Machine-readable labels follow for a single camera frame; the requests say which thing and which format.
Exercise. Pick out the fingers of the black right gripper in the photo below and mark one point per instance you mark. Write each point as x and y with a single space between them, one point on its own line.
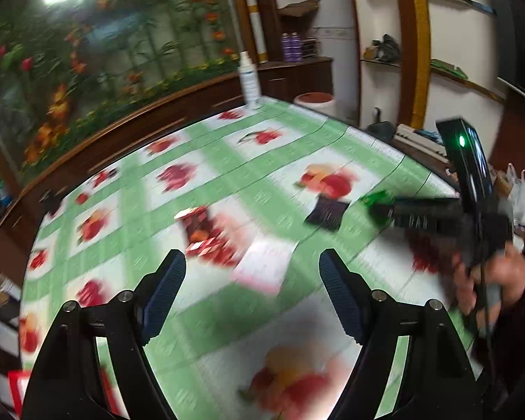
440 216

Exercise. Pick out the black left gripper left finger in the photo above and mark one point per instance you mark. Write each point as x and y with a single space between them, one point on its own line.
139 315

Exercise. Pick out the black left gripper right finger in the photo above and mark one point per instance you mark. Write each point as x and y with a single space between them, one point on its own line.
363 312

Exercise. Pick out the green candy wrapper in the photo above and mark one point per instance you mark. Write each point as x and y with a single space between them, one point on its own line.
379 206

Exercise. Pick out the small black snack packet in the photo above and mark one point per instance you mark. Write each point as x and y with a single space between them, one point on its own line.
327 214

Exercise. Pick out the dark red chocolate packet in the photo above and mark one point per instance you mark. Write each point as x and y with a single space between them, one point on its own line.
207 240

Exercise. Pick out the pink white snack packet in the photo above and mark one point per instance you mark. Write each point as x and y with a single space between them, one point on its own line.
264 265

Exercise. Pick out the person right hand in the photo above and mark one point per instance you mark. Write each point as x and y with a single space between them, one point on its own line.
482 292

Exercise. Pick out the white plastic bag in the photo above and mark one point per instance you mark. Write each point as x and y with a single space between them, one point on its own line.
515 183

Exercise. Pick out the red gift box tray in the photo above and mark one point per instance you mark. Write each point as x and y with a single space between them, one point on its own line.
18 382

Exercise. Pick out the small black box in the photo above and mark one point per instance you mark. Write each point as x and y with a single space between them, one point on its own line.
51 202

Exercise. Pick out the white bucket red lid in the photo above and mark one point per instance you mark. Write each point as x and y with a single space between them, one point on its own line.
321 102

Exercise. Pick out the green fruit pattern tablecloth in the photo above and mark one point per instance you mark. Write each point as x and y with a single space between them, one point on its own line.
227 351

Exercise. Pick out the purple bottles on shelf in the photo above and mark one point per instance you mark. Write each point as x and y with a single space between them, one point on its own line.
291 47

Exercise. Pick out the white spray bottle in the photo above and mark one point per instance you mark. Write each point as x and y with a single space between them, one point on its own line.
249 79

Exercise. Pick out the flower mural glass panel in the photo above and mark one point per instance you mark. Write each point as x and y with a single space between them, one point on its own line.
70 68

